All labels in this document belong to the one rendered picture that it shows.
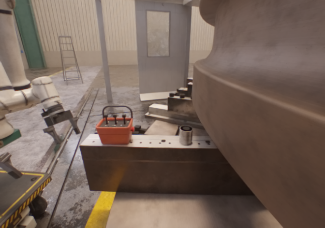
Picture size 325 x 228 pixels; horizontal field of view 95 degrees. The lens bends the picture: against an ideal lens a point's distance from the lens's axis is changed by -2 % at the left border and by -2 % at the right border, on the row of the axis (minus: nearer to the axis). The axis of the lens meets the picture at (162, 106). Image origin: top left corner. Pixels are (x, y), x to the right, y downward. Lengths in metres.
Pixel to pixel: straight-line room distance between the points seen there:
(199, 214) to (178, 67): 3.56
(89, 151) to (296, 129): 0.98
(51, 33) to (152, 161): 14.31
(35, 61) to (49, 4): 4.20
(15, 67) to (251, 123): 1.28
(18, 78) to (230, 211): 1.56
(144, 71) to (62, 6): 11.65
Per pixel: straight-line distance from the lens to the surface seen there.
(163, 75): 4.07
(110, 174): 1.13
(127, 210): 1.14
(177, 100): 1.87
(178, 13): 4.22
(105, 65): 3.92
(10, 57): 1.29
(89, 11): 14.54
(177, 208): 1.13
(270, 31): 0.66
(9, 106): 1.05
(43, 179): 1.53
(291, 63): 0.55
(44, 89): 0.98
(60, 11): 14.86
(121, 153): 1.00
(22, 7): 15.24
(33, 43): 14.97
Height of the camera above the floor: 1.23
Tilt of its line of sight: 20 degrees down
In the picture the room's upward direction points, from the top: straight up
